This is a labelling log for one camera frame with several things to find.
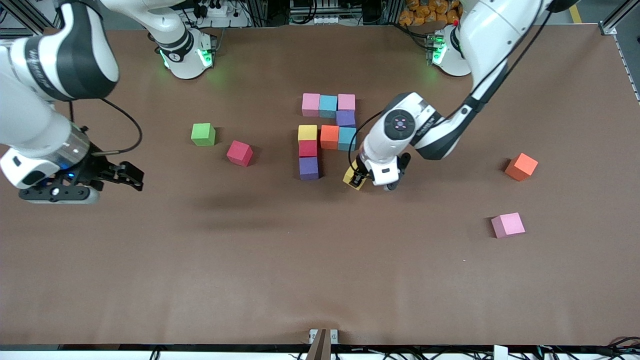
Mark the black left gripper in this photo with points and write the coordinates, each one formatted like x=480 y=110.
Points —
x=358 y=176

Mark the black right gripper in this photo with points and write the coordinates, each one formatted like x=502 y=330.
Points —
x=96 y=168

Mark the yellow foam cube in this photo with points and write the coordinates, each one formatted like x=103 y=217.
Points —
x=307 y=132
x=348 y=176

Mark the cyan foam cube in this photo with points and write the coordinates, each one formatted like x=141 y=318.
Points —
x=328 y=106
x=346 y=139

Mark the purple foam cube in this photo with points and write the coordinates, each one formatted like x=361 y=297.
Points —
x=309 y=168
x=346 y=118

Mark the orange foam cube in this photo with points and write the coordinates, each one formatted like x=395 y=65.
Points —
x=329 y=137
x=521 y=166

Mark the red foam cube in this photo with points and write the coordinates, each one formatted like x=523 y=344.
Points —
x=239 y=153
x=308 y=149

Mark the pink foam cube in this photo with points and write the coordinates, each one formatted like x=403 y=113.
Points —
x=346 y=102
x=310 y=104
x=508 y=224

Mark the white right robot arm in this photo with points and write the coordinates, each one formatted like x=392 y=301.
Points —
x=30 y=115

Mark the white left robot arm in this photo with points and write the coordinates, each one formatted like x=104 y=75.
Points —
x=480 y=35

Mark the green foam cube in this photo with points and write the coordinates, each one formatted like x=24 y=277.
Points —
x=203 y=134

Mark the brown table cover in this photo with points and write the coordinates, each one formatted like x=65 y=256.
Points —
x=320 y=280

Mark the white rack device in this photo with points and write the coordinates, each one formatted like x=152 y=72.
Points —
x=320 y=19

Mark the orange bag pile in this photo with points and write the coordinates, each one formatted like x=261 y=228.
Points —
x=430 y=12

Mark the white power strip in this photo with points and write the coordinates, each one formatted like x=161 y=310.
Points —
x=217 y=12

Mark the brown post with metal bracket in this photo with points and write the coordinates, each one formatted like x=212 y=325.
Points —
x=322 y=340

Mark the aluminium frame profile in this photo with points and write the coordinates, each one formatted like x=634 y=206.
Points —
x=620 y=15
x=25 y=15

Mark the aluminium table side rail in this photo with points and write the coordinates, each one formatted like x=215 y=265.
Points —
x=628 y=65

